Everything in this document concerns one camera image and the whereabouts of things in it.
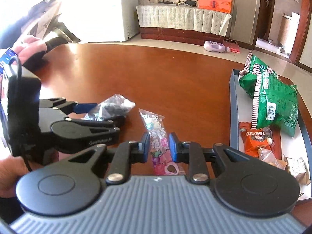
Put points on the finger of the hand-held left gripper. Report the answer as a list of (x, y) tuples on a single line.
[(104, 124), (82, 107)]

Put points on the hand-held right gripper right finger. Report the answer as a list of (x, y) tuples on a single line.
[(171, 147)]

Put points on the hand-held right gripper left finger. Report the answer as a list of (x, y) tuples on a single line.
[(147, 148)]

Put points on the clear bag of dark snacks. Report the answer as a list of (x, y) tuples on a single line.
[(109, 107)]

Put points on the pink candy packet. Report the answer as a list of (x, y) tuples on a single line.
[(156, 126)]

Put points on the grey box tray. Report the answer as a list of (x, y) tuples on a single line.
[(235, 126)]

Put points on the orange snack packet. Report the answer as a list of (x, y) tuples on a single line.
[(268, 132), (253, 139)]

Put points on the clear pastry packet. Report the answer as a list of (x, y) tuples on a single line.
[(267, 156)]

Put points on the green snack bag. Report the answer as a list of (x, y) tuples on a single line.
[(251, 78), (280, 102)]

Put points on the brown packet with white label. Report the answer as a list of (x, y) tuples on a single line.
[(296, 168)]

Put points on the person's left hand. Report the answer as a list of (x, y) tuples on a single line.
[(9, 175)]

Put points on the smartphone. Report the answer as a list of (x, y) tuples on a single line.
[(7, 56)]

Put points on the black chair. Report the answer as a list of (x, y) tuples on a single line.
[(65, 33)]

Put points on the white chest freezer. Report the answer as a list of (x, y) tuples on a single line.
[(102, 12)]

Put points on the purple bottle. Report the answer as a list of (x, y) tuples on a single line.
[(215, 46)]

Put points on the red floor mat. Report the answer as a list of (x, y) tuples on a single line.
[(232, 46)]

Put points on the cabinet with white cloth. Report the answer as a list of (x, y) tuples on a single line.
[(182, 19)]

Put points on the black power adapter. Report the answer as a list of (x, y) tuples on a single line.
[(191, 2)]

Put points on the grey refrigerator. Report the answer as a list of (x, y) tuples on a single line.
[(246, 9)]

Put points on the brown wooden door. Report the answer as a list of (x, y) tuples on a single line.
[(265, 9)]

